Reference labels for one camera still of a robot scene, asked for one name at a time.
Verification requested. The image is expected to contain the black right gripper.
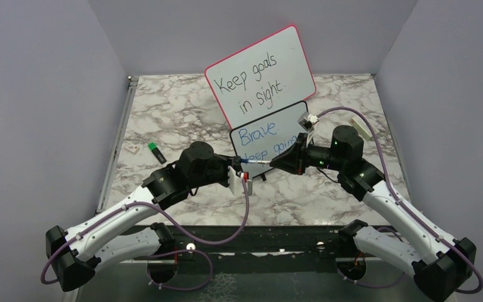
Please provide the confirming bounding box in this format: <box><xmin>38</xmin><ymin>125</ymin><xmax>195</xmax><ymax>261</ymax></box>
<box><xmin>270</xmin><ymin>132</ymin><xmax>346</xmax><ymax>175</ymax></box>

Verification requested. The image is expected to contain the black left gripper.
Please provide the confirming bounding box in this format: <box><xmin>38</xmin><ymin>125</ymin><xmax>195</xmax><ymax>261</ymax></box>
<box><xmin>189</xmin><ymin>154</ymin><xmax>242</xmax><ymax>189</ymax></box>

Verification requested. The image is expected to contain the blue whiteboard marker pen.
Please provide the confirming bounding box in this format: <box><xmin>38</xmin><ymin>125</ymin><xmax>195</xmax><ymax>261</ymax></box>
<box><xmin>238</xmin><ymin>158</ymin><xmax>271</xmax><ymax>165</ymax></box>

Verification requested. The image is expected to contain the black framed whiteboard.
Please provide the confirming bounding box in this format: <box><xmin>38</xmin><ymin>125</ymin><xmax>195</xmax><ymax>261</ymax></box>
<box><xmin>230</xmin><ymin>101</ymin><xmax>308</xmax><ymax>160</ymax></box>

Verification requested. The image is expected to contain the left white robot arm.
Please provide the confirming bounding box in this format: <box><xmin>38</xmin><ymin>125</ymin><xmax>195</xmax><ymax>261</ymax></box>
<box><xmin>40</xmin><ymin>142</ymin><xmax>252</xmax><ymax>292</ymax></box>

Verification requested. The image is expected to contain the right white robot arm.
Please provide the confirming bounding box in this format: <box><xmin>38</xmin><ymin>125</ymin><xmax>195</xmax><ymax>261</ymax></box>
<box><xmin>270</xmin><ymin>125</ymin><xmax>476</xmax><ymax>301</ymax></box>

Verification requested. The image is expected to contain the pink framed whiteboard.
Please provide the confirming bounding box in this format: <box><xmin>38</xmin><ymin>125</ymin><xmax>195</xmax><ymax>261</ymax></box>
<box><xmin>204</xmin><ymin>24</ymin><xmax>316</xmax><ymax>128</ymax></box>

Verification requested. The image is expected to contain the green capped black highlighter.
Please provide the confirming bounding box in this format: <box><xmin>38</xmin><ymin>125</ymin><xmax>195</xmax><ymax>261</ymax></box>
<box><xmin>148</xmin><ymin>142</ymin><xmax>167</xmax><ymax>164</ymax></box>

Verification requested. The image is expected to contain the white green box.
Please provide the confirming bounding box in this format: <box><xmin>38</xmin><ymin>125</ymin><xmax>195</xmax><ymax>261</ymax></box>
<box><xmin>349</xmin><ymin>117</ymin><xmax>373</xmax><ymax>141</ymax></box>

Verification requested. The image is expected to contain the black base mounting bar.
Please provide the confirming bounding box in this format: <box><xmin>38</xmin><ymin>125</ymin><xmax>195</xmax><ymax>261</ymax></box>
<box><xmin>138</xmin><ymin>226</ymin><xmax>371</xmax><ymax>279</ymax></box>

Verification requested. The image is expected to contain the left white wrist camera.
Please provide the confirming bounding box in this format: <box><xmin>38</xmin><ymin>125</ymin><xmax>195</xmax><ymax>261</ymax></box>
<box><xmin>227</xmin><ymin>166</ymin><xmax>252</xmax><ymax>196</ymax></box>

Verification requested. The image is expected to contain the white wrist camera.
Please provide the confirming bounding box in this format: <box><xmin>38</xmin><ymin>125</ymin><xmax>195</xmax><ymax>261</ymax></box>
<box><xmin>227</xmin><ymin>166</ymin><xmax>252</xmax><ymax>196</ymax></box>
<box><xmin>297</xmin><ymin>111</ymin><xmax>319</xmax><ymax>132</ymax></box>

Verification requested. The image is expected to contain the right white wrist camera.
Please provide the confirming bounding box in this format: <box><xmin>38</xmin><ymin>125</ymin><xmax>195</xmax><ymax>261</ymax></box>
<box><xmin>297</xmin><ymin>111</ymin><xmax>319</xmax><ymax>132</ymax></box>

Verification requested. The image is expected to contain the aluminium rail table edge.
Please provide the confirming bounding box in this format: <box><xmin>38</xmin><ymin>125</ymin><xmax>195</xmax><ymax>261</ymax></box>
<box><xmin>95</xmin><ymin>75</ymin><xmax>140</xmax><ymax>214</ymax></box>

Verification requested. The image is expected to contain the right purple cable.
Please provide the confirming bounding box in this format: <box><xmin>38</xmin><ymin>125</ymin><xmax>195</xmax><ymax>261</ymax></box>
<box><xmin>314</xmin><ymin>106</ymin><xmax>483</xmax><ymax>294</ymax></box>

